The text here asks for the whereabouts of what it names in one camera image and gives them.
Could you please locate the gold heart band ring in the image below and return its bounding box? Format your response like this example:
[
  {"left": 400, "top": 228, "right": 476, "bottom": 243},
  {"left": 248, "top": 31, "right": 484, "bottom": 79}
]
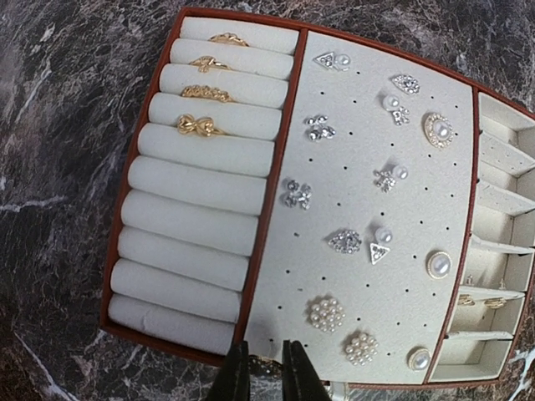
[{"left": 180, "top": 84, "right": 234, "bottom": 104}]

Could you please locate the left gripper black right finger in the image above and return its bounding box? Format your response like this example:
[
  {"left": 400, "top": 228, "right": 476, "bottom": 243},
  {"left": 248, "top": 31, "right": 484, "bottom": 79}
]
[{"left": 283, "top": 340, "right": 324, "bottom": 401}]

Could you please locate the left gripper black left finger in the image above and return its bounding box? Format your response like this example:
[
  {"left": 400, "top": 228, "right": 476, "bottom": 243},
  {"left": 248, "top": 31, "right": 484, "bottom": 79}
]
[{"left": 206, "top": 341, "right": 250, "bottom": 401}]

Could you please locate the brown ring earring tray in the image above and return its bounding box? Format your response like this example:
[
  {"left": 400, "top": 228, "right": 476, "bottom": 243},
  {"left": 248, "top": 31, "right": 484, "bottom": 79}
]
[{"left": 100, "top": 8, "right": 534, "bottom": 388}]

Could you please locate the gold bow ring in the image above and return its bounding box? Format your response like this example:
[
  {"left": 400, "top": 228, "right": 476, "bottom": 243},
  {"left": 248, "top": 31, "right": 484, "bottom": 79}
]
[{"left": 175, "top": 113, "right": 229, "bottom": 138}]

